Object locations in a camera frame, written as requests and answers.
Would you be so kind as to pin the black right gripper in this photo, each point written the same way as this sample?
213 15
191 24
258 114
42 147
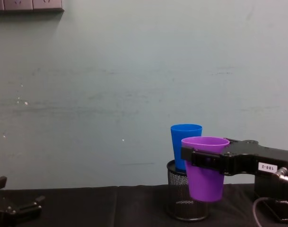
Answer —
245 158

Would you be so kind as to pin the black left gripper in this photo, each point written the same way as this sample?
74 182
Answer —
6 210

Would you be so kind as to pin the purple plastic cup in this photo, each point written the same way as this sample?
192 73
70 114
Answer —
205 182

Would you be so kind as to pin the blue plastic cup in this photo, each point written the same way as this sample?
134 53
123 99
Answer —
179 146

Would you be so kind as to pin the black flat object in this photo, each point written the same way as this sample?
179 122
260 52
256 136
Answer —
281 210

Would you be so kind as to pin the black table cloth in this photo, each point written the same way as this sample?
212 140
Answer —
110 208

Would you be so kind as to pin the wall socket panel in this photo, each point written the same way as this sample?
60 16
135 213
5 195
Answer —
28 6

